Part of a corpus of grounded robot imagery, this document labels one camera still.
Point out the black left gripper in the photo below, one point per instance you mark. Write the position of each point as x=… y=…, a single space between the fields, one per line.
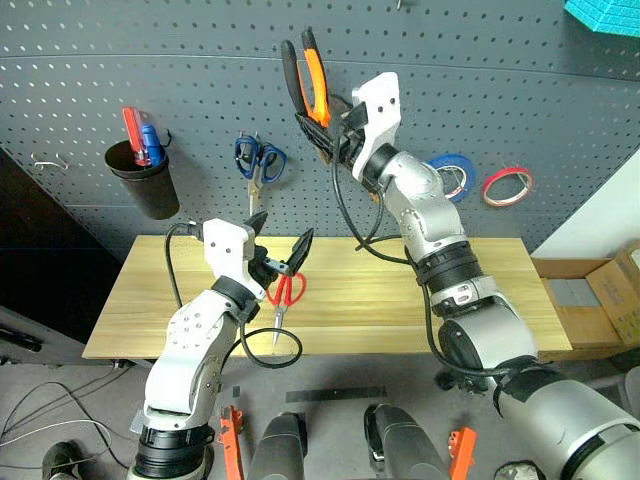
x=261 y=267

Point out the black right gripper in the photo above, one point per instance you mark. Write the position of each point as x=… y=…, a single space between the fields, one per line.
x=350 y=137

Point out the orange and black pliers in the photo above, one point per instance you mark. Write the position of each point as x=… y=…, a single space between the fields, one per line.
x=314 y=75

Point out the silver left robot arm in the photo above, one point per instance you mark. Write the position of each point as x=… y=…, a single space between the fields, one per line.
x=190 y=345

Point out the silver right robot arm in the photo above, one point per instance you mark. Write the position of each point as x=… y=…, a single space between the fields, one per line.
x=480 y=320

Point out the dark grey pegboard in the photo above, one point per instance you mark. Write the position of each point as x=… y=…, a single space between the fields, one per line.
x=200 y=75

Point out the blue tape roll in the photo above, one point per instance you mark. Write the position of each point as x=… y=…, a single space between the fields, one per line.
x=462 y=167

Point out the red tape roll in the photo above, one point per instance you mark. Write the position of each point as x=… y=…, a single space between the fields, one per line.
x=500 y=197

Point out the silver metal pegboard hook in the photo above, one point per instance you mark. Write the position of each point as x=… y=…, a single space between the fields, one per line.
x=47 y=162

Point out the black cup holder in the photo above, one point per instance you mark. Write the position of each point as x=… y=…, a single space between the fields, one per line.
x=145 y=185

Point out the black floor strip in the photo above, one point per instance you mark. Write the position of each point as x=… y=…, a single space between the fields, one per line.
x=335 y=394

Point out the orange clamp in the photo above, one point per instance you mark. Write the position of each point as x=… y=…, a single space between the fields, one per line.
x=231 y=440
x=462 y=452

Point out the black cabinet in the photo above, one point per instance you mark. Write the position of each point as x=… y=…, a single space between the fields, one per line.
x=45 y=260

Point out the teal foam panel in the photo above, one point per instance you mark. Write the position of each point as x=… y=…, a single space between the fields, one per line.
x=607 y=14

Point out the brown cardboard box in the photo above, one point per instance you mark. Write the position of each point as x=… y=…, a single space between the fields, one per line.
x=595 y=300

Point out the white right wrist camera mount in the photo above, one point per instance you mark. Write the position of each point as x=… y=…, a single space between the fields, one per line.
x=380 y=115

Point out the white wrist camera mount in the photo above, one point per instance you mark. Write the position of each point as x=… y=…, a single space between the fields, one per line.
x=227 y=247
x=380 y=115

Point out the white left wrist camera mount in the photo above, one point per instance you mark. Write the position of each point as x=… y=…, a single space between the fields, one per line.
x=227 y=247

